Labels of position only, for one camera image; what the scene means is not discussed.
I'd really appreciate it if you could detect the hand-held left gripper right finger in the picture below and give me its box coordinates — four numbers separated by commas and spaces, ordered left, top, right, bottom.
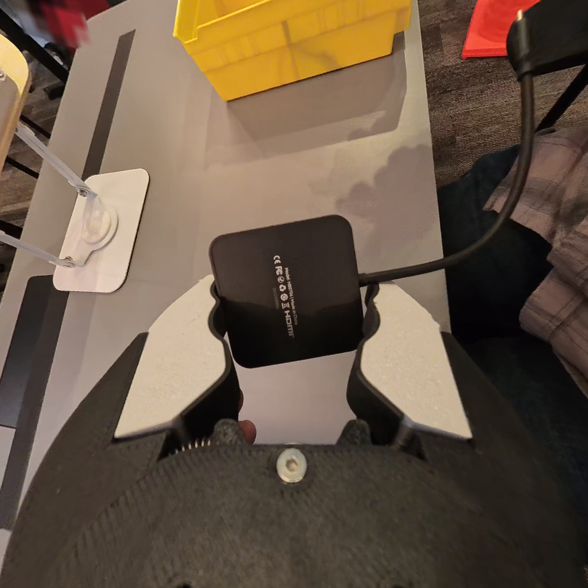
348, 281, 474, 443

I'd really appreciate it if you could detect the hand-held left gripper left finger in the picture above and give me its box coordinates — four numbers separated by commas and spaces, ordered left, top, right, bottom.
115, 276, 242, 440

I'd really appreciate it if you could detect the yellow plastic bin stack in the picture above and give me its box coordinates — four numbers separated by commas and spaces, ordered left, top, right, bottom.
174, 0, 412, 101

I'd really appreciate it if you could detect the orange floor marker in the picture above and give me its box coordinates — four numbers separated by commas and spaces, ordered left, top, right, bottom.
462, 0, 543, 58

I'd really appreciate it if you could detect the red bin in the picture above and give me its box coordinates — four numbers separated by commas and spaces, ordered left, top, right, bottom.
28, 0, 113, 48

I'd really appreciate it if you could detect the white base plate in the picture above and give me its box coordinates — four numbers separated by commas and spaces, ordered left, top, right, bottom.
52, 168, 150, 296

